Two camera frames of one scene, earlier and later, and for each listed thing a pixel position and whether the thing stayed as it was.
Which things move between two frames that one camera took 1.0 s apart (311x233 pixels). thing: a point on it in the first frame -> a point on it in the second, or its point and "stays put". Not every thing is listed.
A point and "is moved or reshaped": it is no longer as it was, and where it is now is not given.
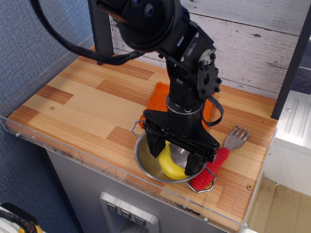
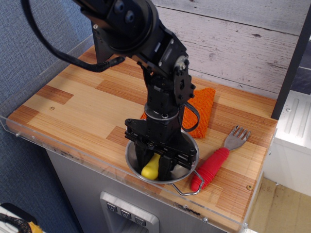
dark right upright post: x=303 y=41 stays put
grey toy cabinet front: x=82 y=185 stays put
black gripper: x=184 y=129 -> x=163 y=136
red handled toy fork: x=235 y=138 stays put
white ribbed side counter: x=289 y=164 stays put
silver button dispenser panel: x=120 y=216 stays put
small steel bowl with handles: x=180 y=152 is moved or reshaped
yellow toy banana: x=170 y=165 is moved or reshaped
